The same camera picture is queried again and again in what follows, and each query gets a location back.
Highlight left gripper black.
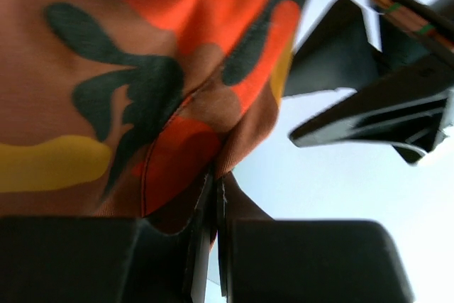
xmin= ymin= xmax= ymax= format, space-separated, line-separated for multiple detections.
xmin=283 ymin=0 xmax=453 ymax=165

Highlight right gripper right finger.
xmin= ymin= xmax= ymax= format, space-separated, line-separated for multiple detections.
xmin=216 ymin=178 xmax=414 ymax=302

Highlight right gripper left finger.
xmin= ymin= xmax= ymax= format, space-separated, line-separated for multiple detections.
xmin=1 ymin=171 xmax=214 ymax=302

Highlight orange camouflage trousers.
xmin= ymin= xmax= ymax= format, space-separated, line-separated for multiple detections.
xmin=1 ymin=0 xmax=306 ymax=234

